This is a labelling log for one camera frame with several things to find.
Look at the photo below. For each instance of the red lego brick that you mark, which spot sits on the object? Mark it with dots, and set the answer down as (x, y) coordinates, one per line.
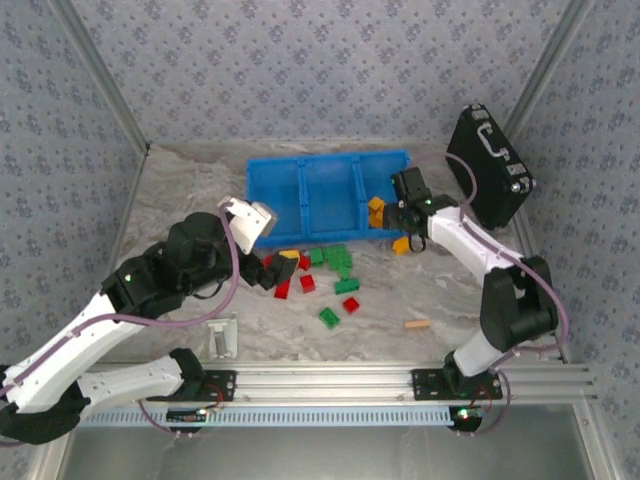
(304, 263)
(307, 283)
(351, 305)
(267, 261)
(282, 290)

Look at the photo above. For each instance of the green lego brick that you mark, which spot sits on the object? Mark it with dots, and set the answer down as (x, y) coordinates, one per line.
(345, 273)
(341, 262)
(316, 257)
(336, 251)
(347, 286)
(329, 317)

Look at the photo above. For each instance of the yellow lego brick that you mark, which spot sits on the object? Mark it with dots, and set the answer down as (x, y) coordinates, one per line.
(376, 204)
(400, 246)
(376, 218)

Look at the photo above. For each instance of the blue three-compartment plastic bin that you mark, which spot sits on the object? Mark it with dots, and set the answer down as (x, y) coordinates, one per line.
(325, 190)

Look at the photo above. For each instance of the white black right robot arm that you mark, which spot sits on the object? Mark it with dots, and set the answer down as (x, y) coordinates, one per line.
(475, 245)

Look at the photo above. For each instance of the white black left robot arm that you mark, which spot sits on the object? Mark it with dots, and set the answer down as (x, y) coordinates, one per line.
(60, 350)

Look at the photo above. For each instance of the small wooden block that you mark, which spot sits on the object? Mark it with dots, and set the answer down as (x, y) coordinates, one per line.
(417, 324)

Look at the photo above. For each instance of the small circuit board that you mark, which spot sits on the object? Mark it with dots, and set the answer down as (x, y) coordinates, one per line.
(187, 415)
(467, 414)

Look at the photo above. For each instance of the grey metal panel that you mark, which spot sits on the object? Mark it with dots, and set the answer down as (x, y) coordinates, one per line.
(320, 455)

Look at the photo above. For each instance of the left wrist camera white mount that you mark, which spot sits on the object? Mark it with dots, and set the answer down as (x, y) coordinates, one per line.
(245, 220)

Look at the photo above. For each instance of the silver metal bracket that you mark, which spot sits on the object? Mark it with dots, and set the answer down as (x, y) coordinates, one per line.
(220, 340)

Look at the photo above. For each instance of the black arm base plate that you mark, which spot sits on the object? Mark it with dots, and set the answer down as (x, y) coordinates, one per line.
(225, 385)
(425, 385)

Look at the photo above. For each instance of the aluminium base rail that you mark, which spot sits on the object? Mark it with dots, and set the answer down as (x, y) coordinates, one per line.
(320, 385)

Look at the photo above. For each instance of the aluminium frame post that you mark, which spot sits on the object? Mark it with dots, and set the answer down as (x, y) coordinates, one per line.
(549, 65)
(104, 75)
(595, 445)
(47, 462)

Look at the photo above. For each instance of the aluminium lower frame post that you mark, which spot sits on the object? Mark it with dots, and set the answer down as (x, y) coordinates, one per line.
(595, 445)
(47, 462)

